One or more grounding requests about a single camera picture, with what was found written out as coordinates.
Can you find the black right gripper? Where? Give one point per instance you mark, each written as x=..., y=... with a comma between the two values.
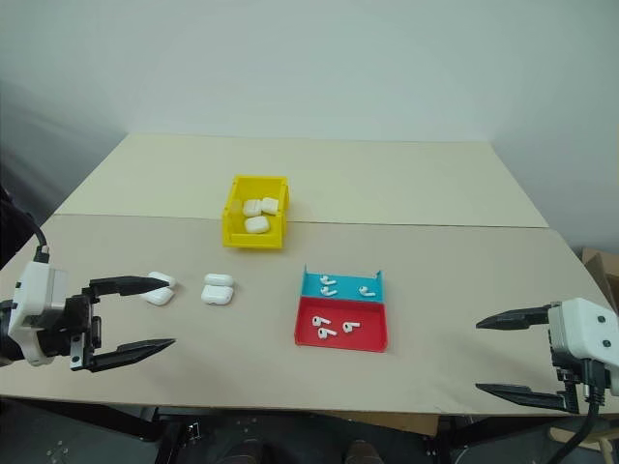
x=570, y=382

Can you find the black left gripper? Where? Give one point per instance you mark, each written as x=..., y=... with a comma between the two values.
x=77, y=319

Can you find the yellow plastic bin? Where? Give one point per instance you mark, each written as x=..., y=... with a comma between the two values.
x=251, y=240

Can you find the light wooden stool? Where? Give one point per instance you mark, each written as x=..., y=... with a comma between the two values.
x=610, y=447

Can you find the red plastic tray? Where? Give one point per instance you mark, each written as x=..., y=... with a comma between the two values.
x=367, y=333

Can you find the white earbud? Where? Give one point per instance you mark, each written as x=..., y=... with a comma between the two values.
x=324, y=333
x=365, y=290
x=317, y=321
x=349, y=327
x=328, y=290
x=329, y=279

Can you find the dark brown rounded shape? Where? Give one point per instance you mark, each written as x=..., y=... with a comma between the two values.
x=243, y=453
x=362, y=453

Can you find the blue plastic tray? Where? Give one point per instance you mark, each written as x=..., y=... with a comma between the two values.
x=348, y=284

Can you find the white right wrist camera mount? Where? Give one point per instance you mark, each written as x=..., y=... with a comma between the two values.
x=587, y=328

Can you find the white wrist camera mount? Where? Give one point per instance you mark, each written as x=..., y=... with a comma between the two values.
x=34, y=290
x=587, y=328

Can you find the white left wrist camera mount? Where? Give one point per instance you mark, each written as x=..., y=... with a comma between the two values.
x=34, y=290

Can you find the black under-table frame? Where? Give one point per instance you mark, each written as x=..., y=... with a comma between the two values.
x=121, y=435

